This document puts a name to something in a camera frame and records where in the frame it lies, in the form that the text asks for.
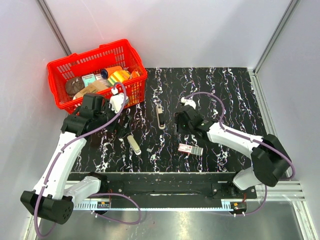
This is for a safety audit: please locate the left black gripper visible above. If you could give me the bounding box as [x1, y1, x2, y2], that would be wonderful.
[94, 99, 132, 138]

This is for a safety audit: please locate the beige stapler top cover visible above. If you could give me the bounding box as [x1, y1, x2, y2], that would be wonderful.
[127, 135, 141, 156]

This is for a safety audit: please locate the red white staple box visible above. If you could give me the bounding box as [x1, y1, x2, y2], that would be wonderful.
[178, 143, 204, 156]

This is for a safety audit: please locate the stapler base with black magazine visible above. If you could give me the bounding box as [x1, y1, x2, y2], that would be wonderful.
[156, 104, 166, 130]

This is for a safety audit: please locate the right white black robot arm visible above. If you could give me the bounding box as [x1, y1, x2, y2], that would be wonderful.
[174, 105, 292, 198]

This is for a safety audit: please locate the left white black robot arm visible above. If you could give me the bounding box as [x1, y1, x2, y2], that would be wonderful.
[20, 93, 130, 225]

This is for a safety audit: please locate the brown paper package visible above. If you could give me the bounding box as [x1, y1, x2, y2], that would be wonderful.
[73, 80, 108, 100]

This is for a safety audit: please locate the yellow green sponge pack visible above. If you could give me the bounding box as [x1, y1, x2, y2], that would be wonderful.
[107, 70, 131, 86]

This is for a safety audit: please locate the pink white small box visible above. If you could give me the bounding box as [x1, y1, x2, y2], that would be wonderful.
[95, 73, 109, 88]

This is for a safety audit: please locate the orange snack packet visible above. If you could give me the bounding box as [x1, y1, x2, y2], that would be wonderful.
[129, 70, 140, 80]

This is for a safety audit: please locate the orange can with blue lid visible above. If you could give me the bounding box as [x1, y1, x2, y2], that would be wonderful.
[100, 65, 123, 79]

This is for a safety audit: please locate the teal white small box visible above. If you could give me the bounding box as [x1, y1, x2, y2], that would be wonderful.
[81, 73, 96, 87]

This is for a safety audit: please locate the brown round cookie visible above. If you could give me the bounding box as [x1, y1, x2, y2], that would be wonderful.
[65, 77, 85, 98]

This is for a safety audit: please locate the red plastic shopping basket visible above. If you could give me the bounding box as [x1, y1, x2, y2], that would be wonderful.
[47, 39, 148, 114]

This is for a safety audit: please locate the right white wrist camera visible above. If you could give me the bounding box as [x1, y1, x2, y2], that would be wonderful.
[180, 97, 197, 110]

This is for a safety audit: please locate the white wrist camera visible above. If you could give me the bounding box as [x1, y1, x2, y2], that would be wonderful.
[180, 97, 197, 110]
[109, 88, 129, 114]

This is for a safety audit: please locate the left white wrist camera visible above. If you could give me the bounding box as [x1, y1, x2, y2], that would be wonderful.
[109, 88, 129, 114]

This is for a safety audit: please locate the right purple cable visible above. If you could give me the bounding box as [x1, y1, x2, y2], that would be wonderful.
[184, 91, 298, 216]

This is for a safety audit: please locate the aluminium frame rail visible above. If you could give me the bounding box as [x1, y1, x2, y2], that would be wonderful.
[254, 181, 306, 202]

